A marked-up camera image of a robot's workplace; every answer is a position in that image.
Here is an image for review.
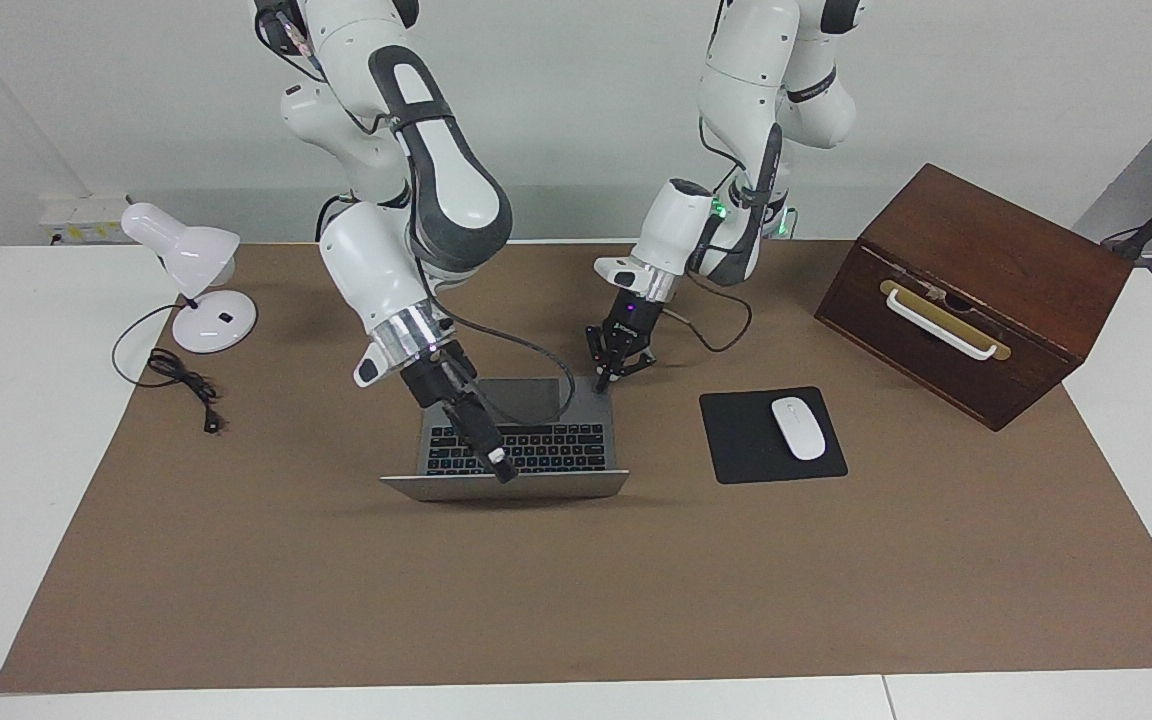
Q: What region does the black lamp power cable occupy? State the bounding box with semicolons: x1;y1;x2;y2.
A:
112;303;224;435

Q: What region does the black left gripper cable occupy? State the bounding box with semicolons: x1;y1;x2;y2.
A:
658;270;754;353

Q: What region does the white desk lamp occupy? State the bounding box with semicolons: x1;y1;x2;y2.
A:
121;202;259;355

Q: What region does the white computer mouse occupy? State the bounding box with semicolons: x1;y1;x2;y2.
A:
771;397;827;462

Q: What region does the brown table mat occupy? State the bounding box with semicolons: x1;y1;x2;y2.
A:
0;238;1152;694

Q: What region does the black mouse pad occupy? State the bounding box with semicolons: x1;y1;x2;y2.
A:
699;386;849;486

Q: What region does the dark brown wooden box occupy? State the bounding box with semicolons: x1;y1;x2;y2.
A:
814;163;1135;433

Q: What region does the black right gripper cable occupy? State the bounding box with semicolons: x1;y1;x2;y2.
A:
436;315;577;426

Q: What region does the white box handle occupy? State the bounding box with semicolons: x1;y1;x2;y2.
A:
884;288;999;361

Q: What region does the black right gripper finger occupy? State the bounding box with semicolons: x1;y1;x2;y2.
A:
441;398;512;483
461;388;520;481

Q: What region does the silver laptop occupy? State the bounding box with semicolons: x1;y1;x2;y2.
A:
379;377;631;503

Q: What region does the white power strip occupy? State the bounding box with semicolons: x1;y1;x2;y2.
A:
39;195;129;246

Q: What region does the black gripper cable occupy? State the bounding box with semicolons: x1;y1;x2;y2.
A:
658;270;754;353
436;315;577;426

